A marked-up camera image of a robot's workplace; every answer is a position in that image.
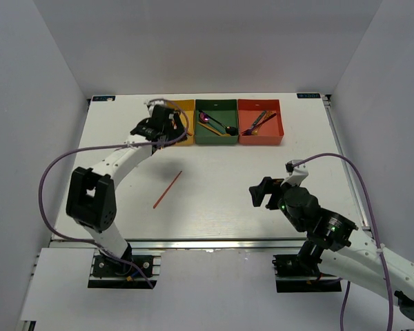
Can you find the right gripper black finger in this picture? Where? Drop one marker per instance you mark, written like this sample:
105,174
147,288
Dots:
258,192
275,192

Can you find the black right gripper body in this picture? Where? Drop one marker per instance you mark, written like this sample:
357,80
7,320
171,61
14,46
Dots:
297,227

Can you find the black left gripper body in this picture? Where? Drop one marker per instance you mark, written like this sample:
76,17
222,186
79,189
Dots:
171,132

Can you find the iridescent pink spoon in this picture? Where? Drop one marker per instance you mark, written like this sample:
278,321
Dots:
204,118

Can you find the ornate gold fork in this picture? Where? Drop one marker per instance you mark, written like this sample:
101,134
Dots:
267,115

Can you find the black spoon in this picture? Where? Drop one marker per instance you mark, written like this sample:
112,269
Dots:
233,131

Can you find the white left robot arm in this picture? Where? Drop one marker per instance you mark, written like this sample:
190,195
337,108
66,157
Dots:
91,199

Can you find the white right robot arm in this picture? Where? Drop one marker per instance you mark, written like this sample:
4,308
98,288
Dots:
335,245

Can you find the yellow container box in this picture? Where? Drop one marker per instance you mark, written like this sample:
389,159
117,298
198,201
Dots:
188,106

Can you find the red container box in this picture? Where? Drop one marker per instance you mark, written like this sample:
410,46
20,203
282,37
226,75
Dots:
271,133

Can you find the green container box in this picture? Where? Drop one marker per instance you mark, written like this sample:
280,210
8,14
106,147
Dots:
223,110

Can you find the left blue corner label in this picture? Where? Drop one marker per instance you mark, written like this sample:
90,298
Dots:
103,98

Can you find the blue corner label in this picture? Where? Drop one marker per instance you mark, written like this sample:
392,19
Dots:
308,95
103,98

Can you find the right blue corner label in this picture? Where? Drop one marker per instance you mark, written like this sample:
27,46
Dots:
308,95

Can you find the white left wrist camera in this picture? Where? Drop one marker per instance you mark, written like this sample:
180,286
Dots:
150,104

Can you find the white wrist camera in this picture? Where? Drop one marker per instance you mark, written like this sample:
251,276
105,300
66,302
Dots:
297,172
150,104

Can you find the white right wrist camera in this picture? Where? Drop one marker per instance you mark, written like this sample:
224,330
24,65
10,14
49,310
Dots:
297,172

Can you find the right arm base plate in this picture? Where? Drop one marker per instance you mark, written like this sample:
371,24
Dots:
291,277

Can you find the aluminium table frame rail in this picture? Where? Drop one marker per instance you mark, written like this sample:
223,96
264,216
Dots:
200,244

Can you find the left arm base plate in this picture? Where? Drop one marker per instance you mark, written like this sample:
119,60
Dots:
107,274

